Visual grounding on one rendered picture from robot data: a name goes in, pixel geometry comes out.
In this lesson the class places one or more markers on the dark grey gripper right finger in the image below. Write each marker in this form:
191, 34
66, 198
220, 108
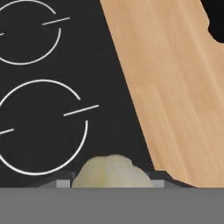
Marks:
159, 181

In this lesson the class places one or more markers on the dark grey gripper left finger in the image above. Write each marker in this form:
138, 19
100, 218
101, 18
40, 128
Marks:
63, 182

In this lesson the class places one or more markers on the pale white garlic bulb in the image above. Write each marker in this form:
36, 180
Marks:
112, 172

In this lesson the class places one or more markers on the black hob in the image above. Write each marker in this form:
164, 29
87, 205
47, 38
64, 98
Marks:
61, 87

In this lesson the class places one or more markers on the black rounded object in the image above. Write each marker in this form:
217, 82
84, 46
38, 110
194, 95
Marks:
216, 17

